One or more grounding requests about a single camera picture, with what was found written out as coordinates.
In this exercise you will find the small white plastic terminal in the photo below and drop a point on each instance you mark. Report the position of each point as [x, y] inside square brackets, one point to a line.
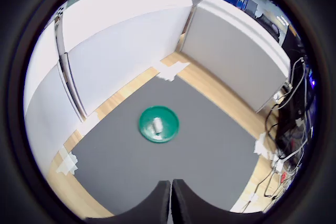
[157, 124]

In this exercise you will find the round green lid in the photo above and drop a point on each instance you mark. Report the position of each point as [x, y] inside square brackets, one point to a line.
[168, 119]

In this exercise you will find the dark grey mat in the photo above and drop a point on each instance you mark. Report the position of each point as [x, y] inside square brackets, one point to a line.
[210, 155]

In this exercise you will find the white tape piece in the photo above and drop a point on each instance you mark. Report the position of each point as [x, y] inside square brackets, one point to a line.
[253, 197]
[260, 145]
[170, 73]
[92, 120]
[68, 162]

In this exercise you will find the white power strip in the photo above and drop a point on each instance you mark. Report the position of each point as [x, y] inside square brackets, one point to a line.
[277, 163]

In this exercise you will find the small red item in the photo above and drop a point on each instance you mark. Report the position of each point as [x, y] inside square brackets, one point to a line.
[284, 176]

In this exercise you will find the black computer tower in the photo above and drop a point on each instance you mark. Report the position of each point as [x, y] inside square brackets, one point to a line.
[296, 119]

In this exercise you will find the grey partition joint strip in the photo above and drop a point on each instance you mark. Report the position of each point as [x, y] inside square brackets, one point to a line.
[68, 82]

